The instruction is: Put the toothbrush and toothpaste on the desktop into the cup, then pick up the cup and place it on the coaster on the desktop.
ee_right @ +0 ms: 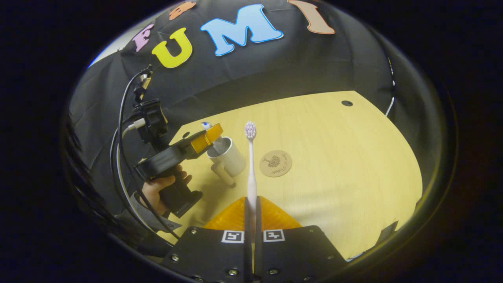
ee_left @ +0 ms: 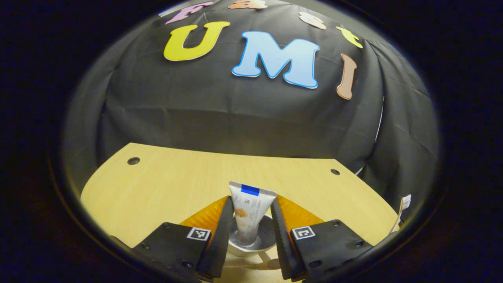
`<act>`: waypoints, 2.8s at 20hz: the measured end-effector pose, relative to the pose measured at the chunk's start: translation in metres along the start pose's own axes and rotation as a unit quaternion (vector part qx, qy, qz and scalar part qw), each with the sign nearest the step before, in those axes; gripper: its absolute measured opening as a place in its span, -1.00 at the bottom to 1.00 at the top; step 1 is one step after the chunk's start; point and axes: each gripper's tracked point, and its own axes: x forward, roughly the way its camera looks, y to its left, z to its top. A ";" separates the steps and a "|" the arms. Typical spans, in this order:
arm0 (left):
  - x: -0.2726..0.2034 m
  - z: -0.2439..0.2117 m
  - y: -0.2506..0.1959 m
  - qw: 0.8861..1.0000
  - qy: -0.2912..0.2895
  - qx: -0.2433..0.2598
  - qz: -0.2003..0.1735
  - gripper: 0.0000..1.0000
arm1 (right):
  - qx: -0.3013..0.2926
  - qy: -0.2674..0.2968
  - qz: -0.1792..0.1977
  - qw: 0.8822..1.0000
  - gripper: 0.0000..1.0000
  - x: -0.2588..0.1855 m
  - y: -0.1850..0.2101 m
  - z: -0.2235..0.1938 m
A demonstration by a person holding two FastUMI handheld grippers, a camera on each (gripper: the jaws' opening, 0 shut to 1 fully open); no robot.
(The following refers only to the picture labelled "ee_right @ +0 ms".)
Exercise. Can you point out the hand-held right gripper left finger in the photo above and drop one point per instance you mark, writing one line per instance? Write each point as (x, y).
(212, 255)

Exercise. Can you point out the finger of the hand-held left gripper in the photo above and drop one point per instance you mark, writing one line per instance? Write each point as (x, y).
(202, 142)

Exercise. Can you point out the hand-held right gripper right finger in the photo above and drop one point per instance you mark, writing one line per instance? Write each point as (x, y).
(294, 255)

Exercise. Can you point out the white toothpaste tube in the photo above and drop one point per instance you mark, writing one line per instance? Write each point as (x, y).
(206, 125)

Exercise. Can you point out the white pink toothbrush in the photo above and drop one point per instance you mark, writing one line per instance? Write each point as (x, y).
(251, 177)

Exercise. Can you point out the round cork coaster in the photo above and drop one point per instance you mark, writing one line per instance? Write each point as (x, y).
(276, 163)

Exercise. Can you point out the dark flat object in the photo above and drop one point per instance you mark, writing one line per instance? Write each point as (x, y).
(387, 232)

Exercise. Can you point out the black backdrop cloth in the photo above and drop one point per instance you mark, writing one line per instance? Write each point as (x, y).
(275, 70)

